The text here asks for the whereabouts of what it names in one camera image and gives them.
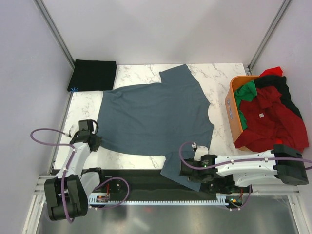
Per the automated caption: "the green t shirt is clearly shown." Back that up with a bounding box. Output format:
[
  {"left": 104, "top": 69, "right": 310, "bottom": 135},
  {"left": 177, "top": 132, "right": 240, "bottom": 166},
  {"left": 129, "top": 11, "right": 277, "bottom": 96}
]
[{"left": 234, "top": 80, "right": 257, "bottom": 130}]

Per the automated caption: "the black t shirt in basket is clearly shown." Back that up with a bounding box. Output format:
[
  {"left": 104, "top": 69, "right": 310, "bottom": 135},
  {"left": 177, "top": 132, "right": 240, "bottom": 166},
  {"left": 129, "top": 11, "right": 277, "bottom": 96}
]
[{"left": 254, "top": 75, "right": 302, "bottom": 119}]

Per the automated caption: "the folded black t shirt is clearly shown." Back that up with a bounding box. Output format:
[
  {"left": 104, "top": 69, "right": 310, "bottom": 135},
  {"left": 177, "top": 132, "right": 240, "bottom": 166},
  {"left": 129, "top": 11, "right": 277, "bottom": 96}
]
[{"left": 67, "top": 59, "right": 117, "bottom": 92}]

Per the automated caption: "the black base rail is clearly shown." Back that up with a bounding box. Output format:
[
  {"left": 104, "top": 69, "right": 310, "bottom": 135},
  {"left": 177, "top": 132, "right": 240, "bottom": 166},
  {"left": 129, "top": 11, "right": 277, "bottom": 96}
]
[{"left": 78, "top": 168, "right": 283, "bottom": 202}]

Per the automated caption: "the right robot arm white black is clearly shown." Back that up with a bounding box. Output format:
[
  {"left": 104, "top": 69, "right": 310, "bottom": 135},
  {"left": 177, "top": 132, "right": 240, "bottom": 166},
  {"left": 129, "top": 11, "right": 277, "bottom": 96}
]
[{"left": 179, "top": 143, "right": 311, "bottom": 194}]

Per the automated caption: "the red t shirt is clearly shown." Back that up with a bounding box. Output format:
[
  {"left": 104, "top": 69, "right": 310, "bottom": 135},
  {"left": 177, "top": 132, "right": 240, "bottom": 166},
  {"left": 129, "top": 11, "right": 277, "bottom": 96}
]
[{"left": 234, "top": 67, "right": 309, "bottom": 152}]

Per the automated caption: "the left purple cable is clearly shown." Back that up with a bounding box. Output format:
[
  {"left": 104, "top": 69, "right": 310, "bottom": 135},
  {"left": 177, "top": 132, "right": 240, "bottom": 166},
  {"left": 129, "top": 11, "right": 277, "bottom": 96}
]
[{"left": 30, "top": 128, "right": 131, "bottom": 224}]

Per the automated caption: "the left aluminium frame post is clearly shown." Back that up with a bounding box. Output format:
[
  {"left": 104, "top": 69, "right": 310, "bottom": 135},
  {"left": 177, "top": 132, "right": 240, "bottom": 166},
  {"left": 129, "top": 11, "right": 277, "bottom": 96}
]
[{"left": 34, "top": 0, "right": 75, "bottom": 69}]

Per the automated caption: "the right aluminium frame post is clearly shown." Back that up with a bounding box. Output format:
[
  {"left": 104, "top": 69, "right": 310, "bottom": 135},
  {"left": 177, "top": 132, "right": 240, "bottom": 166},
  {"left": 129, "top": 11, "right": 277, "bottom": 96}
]
[{"left": 244, "top": 0, "right": 293, "bottom": 75}]

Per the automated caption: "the white slotted cable duct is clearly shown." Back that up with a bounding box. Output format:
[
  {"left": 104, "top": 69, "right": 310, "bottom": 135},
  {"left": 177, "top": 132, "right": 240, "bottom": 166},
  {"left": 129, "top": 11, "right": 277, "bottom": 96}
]
[{"left": 88, "top": 193, "right": 244, "bottom": 206}]

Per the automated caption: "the aluminium frame extrusion base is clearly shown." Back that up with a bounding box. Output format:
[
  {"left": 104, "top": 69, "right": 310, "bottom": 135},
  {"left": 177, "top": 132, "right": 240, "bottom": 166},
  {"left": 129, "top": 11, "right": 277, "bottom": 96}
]
[{"left": 34, "top": 175, "right": 299, "bottom": 196}]

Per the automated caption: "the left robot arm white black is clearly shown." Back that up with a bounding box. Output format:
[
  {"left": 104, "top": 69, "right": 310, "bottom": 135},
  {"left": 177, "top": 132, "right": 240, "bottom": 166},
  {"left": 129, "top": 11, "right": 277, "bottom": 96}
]
[{"left": 44, "top": 119, "right": 107, "bottom": 223}]

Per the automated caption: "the orange plastic basket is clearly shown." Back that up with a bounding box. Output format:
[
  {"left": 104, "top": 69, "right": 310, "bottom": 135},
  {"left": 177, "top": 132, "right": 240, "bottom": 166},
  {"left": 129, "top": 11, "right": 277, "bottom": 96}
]
[{"left": 225, "top": 76, "right": 258, "bottom": 143}]

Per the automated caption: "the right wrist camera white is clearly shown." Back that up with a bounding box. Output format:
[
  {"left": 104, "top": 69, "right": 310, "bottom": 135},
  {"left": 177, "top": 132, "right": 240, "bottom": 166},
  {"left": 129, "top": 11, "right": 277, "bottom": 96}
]
[{"left": 192, "top": 142, "right": 209, "bottom": 161}]

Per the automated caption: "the blue-grey t shirt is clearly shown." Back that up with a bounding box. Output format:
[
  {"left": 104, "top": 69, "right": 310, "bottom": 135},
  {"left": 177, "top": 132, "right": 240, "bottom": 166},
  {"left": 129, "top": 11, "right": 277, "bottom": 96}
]
[{"left": 97, "top": 64, "right": 214, "bottom": 191}]

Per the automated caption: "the aluminium frame post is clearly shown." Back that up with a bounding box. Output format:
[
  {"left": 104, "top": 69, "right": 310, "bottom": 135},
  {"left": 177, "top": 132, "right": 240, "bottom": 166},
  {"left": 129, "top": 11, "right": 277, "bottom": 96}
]
[
  {"left": 34, "top": 0, "right": 75, "bottom": 69},
  {"left": 244, "top": 0, "right": 293, "bottom": 75}
]

